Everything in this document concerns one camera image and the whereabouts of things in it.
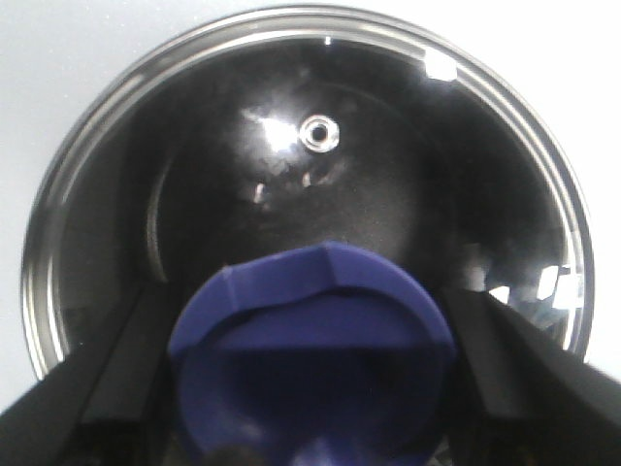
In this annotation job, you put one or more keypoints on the glass lid blue knob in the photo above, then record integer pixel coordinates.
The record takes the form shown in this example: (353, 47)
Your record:
(307, 181)

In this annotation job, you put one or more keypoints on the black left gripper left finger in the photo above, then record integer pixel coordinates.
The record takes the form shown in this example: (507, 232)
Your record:
(108, 402)

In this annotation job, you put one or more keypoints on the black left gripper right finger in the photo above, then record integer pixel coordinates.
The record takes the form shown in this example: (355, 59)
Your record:
(519, 399)

